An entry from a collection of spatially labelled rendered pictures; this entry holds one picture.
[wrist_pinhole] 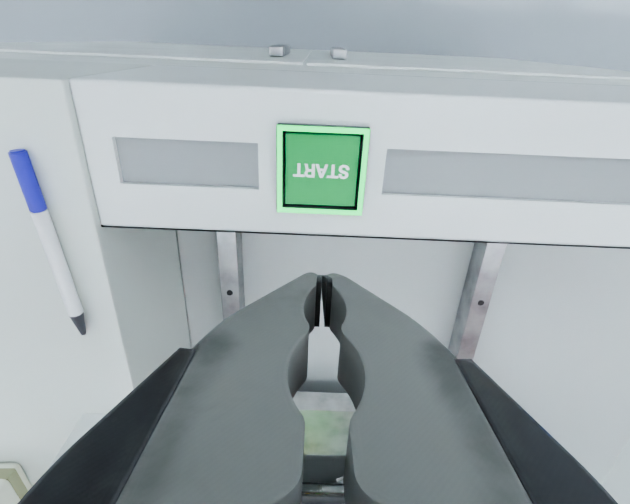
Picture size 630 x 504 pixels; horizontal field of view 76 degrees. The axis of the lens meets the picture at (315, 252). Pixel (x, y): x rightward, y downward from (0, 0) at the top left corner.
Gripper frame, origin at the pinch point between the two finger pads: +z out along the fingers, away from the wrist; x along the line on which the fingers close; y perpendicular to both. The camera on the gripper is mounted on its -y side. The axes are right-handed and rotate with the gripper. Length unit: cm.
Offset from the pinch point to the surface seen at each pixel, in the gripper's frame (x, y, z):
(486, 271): 17.7, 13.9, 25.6
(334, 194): 0.9, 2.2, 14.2
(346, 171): 1.6, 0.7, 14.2
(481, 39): 42, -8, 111
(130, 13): -50, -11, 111
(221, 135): -6.2, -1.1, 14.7
